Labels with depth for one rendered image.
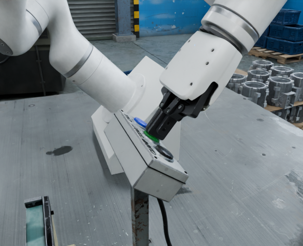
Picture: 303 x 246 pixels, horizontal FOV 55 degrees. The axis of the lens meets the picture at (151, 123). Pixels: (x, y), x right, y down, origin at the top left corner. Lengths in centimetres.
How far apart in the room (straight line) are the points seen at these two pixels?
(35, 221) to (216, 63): 39
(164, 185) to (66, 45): 51
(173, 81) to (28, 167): 60
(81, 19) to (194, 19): 284
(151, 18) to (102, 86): 661
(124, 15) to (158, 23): 103
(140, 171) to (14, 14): 47
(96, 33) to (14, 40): 632
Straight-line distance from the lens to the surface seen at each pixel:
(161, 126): 44
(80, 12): 693
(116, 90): 85
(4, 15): 73
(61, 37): 82
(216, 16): 43
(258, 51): 572
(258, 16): 43
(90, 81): 83
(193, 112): 40
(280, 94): 254
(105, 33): 709
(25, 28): 75
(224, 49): 41
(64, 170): 88
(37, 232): 54
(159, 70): 88
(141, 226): 55
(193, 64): 42
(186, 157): 90
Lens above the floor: 129
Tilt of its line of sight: 27 degrees down
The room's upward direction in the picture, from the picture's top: straight up
